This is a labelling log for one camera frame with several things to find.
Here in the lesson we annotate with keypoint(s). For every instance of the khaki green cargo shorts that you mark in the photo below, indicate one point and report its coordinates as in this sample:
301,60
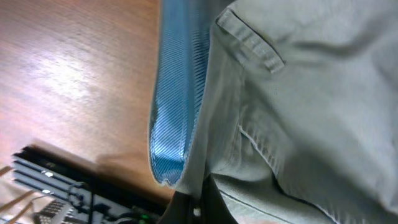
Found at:
276,111

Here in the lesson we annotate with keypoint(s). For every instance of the black aluminium frame rail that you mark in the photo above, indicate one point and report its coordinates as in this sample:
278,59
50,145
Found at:
92,199

